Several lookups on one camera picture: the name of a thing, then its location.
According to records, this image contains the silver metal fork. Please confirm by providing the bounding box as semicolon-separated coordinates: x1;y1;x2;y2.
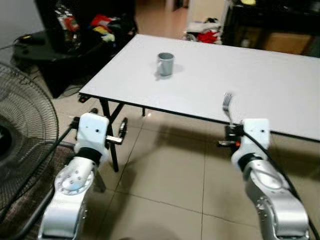
222;92;236;127

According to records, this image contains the black folding table leg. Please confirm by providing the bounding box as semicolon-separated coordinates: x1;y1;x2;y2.
97;97;131;173

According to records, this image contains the black low cabinet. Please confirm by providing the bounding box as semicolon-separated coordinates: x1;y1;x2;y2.
12;30;136;98

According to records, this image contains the grey ceramic mug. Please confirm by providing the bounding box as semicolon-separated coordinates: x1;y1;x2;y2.
156;52;176;77

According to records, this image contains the colourful clothes pile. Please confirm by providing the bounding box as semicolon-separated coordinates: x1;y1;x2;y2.
90;14;136;46

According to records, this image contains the clear bottle with red label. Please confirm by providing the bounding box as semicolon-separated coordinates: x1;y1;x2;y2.
55;2;81;48

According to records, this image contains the small black device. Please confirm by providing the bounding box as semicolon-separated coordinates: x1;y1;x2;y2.
17;34;46;46

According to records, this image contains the red cloth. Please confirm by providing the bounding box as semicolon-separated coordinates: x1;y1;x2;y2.
196;30;220;45

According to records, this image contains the brown cardboard box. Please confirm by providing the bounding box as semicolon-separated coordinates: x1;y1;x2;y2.
262;32;313;56

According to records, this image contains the brown patterned bag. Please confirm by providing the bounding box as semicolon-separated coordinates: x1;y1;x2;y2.
184;31;198;42

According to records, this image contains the black shelf unit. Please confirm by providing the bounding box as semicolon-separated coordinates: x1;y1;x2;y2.
222;0;320;53

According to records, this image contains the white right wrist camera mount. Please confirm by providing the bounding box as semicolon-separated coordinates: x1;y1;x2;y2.
240;119;271;161

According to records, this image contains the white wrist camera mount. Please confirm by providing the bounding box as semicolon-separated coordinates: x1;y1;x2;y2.
75;113;110;156
240;119;271;161

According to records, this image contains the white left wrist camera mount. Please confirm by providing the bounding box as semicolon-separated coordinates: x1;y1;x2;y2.
75;113;110;156

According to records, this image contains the black pedestal fan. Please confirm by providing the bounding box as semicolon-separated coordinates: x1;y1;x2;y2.
0;62;60;211

